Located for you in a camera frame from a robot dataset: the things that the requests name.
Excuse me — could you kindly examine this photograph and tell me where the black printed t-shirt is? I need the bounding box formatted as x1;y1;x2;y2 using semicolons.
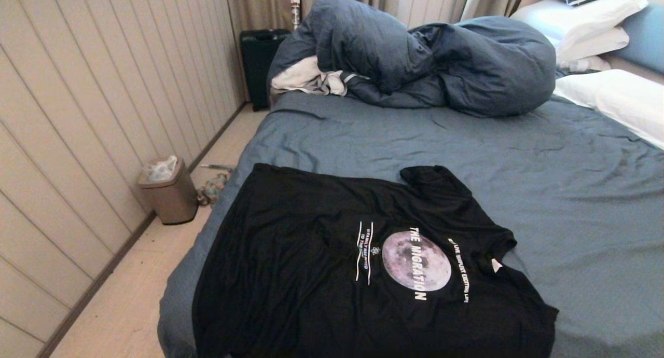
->
192;163;560;358

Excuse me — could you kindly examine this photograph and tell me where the teal patterned cloth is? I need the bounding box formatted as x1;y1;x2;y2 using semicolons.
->
197;171;230;207

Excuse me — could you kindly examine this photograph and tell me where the black suitcase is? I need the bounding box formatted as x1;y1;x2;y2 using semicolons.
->
240;29;291;111

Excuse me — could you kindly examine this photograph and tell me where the bronze trash bin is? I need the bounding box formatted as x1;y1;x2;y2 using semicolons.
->
137;157;199;225

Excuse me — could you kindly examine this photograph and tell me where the clear plastic bin bag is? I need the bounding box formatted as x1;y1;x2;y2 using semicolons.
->
143;155;178;182

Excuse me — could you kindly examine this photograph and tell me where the crumpled dark blue duvet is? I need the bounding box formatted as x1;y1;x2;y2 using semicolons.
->
267;0;558;117

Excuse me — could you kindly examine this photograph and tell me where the beige curtain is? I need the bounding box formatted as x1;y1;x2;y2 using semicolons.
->
225;0;403;37
461;0;553;22

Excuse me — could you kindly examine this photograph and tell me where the bed with blue sheet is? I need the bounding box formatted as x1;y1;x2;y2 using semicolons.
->
157;91;664;358

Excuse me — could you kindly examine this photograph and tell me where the white sheer curtain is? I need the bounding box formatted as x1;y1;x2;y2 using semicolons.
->
397;0;474;29

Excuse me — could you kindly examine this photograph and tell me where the small white pillow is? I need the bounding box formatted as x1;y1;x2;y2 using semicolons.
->
559;56;613;72

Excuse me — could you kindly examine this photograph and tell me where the flat white pillow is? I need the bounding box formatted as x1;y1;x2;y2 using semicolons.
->
555;26;631;63

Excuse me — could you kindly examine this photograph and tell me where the large white pillow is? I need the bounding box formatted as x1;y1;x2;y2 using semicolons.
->
511;0;649;50

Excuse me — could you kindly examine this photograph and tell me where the long white pillow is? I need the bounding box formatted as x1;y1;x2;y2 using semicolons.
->
554;70;664;150

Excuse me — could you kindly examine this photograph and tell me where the blue padded headboard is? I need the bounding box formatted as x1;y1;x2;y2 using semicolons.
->
620;4;664;74

